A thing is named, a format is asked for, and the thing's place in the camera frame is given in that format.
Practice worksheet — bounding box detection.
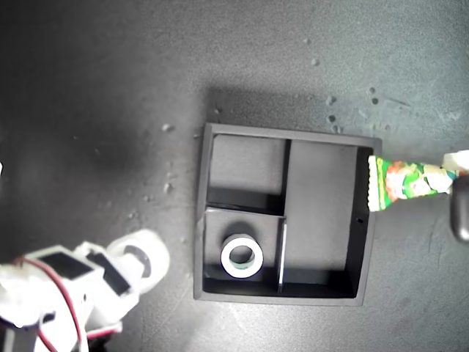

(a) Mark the white tape roll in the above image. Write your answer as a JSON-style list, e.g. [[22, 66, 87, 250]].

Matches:
[[220, 236, 265, 279], [106, 229, 171, 295]]

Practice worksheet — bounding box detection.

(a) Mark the green printed snack bar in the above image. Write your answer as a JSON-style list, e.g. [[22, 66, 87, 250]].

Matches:
[[366, 154, 459, 213]]

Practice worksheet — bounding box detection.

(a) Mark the black tray with wells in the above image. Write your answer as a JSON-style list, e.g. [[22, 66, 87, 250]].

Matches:
[[193, 122, 383, 307]]

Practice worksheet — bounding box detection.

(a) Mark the red white black servo cable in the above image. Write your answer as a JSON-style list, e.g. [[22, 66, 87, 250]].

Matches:
[[86, 321, 124, 340], [13, 257, 89, 352]]

